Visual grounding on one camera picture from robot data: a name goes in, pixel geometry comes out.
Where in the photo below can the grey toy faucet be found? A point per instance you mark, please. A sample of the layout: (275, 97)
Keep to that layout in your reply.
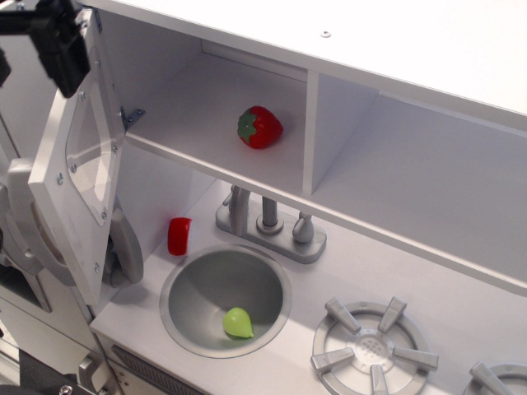
(295, 237)

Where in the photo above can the grey fridge door handle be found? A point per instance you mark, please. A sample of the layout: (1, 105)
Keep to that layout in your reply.
(25, 238)

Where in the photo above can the green toy pear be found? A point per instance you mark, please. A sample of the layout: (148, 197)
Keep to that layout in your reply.
(237, 322)

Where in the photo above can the red toy strawberry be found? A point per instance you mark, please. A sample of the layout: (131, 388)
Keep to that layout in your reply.
(259, 128)

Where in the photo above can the grey round sink bowl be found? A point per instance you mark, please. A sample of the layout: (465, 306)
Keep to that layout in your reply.
(200, 290)

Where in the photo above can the white microwave door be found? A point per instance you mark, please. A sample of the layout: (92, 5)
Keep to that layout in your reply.
(74, 175)

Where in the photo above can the red toy cup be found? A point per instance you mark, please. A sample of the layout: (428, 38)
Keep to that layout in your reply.
(178, 236)

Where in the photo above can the grey toy telephone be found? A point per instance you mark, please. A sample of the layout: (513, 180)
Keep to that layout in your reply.
(123, 258)

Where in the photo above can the grey oven handle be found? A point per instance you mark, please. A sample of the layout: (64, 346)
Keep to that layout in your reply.
(91, 374)

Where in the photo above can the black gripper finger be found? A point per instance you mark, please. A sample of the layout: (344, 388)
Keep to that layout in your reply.
(5, 69)
(62, 52)

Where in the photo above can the white toy kitchen cabinet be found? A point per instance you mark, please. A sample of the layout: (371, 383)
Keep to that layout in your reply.
(404, 138)

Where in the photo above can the grey stove burner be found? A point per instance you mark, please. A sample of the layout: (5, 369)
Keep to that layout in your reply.
(371, 348)
(505, 378)

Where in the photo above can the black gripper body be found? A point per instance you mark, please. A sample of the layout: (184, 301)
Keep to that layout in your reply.
(48, 21)

